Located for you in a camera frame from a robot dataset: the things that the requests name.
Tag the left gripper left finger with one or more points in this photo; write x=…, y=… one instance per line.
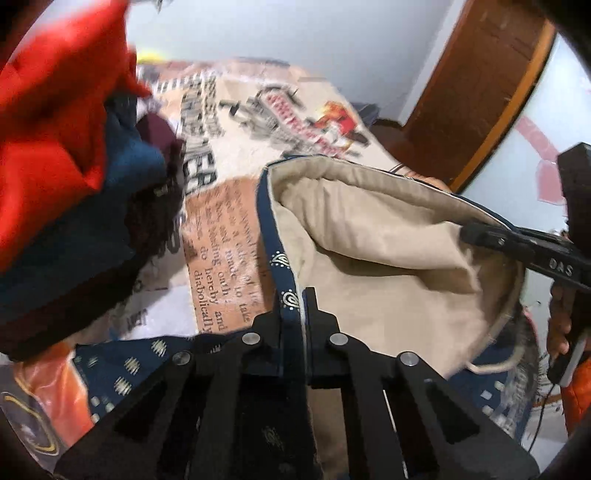
x=209, y=412

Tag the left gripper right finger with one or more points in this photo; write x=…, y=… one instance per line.
x=380, y=417

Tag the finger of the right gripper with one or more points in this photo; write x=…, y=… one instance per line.
x=549, y=255

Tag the navy patterned hooded jacket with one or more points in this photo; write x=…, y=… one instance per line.
x=384, y=255

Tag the dark folded clothes stack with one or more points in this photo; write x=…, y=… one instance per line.
x=88, y=260

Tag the person right hand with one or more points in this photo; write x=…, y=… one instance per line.
x=559, y=323

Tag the white sliding wardrobe door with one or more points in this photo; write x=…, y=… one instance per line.
x=521, y=181

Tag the wooden door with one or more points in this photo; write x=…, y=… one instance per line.
x=486, y=74

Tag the printed bed blanket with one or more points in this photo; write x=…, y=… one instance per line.
x=208, y=278

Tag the red folded garment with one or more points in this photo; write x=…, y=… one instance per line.
x=53, y=152

